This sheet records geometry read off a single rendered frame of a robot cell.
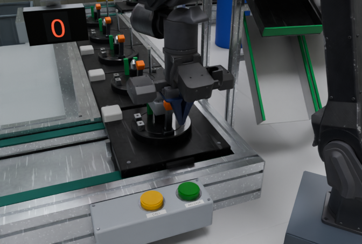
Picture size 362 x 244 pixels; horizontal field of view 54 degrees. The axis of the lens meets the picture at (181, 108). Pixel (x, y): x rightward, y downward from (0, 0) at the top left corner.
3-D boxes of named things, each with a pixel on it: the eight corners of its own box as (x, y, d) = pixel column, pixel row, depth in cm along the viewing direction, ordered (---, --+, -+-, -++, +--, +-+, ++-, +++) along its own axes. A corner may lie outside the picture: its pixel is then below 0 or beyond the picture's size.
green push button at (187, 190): (202, 201, 64) (203, 192, 63) (182, 206, 63) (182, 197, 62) (194, 187, 67) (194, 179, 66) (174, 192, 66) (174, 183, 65)
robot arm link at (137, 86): (122, 46, 60) (131, 57, 54) (222, 34, 65) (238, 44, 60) (126, 90, 63) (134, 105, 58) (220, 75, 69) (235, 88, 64)
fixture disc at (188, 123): (200, 138, 79) (201, 131, 78) (139, 151, 75) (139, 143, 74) (179, 110, 90) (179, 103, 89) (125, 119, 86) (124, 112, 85)
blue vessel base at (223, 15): (253, 47, 168) (259, -13, 155) (223, 50, 163) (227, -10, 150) (237, 37, 181) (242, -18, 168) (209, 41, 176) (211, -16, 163)
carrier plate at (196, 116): (230, 153, 77) (231, 145, 76) (121, 178, 70) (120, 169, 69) (190, 105, 97) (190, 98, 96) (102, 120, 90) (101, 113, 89)
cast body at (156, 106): (174, 112, 78) (174, 83, 75) (155, 116, 77) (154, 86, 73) (162, 96, 85) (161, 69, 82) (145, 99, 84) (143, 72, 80)
